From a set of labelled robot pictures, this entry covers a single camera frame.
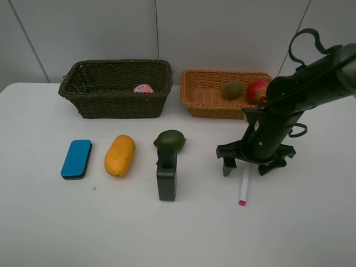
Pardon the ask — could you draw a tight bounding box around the brown kiwi fruit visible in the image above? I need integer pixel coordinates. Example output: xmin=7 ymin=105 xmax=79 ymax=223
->
xmin=222 ymin=80 xmax=244 ymax=100

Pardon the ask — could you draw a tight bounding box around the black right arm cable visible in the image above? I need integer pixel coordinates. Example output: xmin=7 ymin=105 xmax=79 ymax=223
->
xmin=288 ymin=28 xmax=343 ymax=70

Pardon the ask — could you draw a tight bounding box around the red pomegranate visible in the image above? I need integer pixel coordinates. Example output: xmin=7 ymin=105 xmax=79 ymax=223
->
xmin=246 ymin=80 xmax=269 ymax=105

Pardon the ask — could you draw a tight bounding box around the dark green pump bottle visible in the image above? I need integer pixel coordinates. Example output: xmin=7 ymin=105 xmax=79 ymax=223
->
xmin=156 ymin=145 xmax=177 ymax=201

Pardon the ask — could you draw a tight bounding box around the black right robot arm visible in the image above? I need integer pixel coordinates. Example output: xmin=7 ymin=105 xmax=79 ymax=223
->
xmin=216 ymin=43 xmax=355 ymax=176

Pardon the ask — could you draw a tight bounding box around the dark brown wicker basket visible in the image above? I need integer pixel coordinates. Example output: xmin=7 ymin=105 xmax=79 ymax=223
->
xmin=58 ymin=60 xmax=173 ymax=119

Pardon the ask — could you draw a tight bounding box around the white pink marker pen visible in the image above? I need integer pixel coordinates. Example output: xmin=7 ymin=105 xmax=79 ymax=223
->
xmin=239 ymin=165 xmax=250 ymax=206

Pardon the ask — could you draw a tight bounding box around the yellow mango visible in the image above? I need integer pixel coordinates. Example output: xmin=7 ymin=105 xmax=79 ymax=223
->
xmin=104 ymin=135 xmax=136 ymax=177

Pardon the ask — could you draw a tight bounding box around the pink bottle white cap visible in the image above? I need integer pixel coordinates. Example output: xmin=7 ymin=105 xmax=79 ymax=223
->
xmin=133 ymin=84 xmax=154 ymax=93

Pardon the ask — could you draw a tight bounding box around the orange wicker basket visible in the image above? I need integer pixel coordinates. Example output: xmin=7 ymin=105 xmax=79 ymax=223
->
xmin=180 ymin=70 xmax=273 ymax=119

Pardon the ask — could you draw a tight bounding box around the blue whiteboard eraser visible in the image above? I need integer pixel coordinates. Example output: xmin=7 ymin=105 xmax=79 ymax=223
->
xmin=61 ymin=140 xmax=92 ymax=180

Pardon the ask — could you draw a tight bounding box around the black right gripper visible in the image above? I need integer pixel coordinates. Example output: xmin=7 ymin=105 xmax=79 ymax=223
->
xmin=216 ymin=108 xmax=296 ymax=176

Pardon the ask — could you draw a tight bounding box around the green lime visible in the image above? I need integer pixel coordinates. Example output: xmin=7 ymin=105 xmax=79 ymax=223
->
xmin=154 ymin=130 xmax=186 ymax=152

